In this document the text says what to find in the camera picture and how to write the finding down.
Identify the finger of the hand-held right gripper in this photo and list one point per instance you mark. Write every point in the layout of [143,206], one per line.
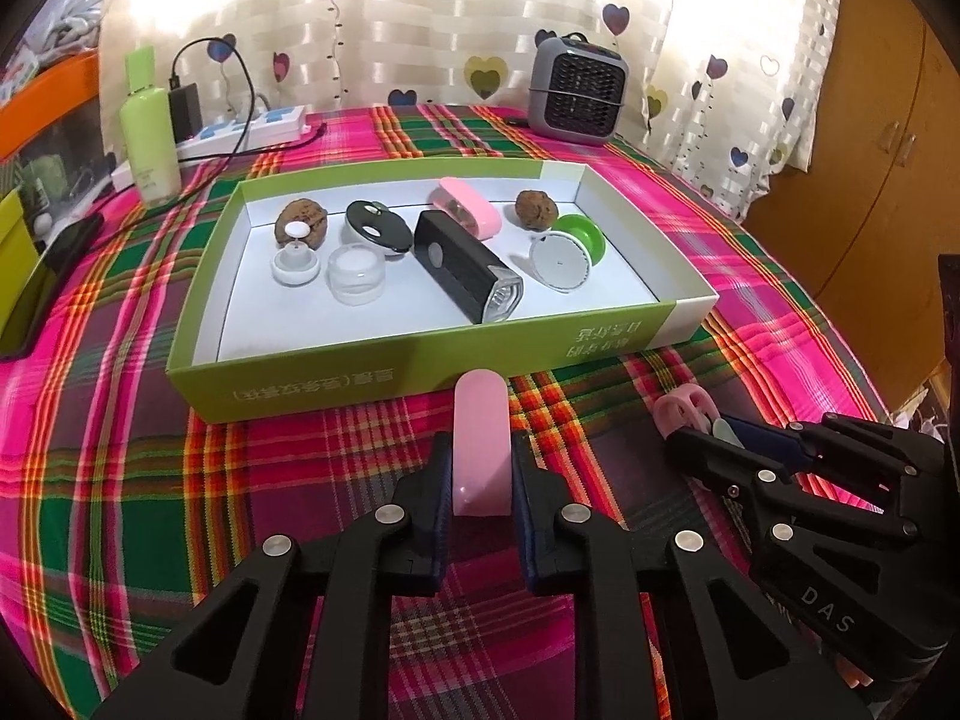
[720,461]
[772,439]

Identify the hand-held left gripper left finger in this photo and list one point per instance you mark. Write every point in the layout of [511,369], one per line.
[442,495]

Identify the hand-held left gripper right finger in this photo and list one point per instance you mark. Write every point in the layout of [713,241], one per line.
[525,532]

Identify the pink clip with mint pad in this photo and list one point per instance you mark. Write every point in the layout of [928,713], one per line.
[679,405]

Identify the green and white cardboard box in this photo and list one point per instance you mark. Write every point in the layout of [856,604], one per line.
[337,367]

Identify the black flashlight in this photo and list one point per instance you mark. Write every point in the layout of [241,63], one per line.
[457,262]

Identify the clear round jar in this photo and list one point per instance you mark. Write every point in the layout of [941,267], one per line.
[355,276]

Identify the white and green spool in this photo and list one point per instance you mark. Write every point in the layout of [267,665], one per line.
[562,259]

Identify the black disc with white buttons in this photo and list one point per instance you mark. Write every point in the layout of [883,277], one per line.
[379,229]

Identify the white knob stopper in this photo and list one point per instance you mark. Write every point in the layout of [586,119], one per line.
[295,264]

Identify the small brown walnut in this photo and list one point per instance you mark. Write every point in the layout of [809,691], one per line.
[537,208]

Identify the large brown walnut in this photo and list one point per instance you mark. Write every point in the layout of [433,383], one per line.
[319,214]

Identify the wooden cabinet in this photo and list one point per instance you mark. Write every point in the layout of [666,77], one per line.
[870,165]

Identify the grey mini heater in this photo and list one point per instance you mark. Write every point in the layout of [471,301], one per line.
[577,94]

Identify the white power strip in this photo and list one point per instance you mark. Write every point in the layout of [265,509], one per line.
[262,127]

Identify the black smartphone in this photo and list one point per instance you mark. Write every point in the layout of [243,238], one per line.
[52,277]

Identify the light green lotion bottle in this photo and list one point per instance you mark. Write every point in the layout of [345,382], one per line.
[150,142]

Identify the black charger plug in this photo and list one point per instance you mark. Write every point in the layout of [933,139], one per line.
[186,112]

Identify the heart print curtain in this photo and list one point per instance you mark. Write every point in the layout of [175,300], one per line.
[420,15]

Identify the lime green box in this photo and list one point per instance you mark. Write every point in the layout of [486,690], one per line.
[15,262]

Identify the clear storage bin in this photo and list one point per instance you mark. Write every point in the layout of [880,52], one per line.
[60,157]

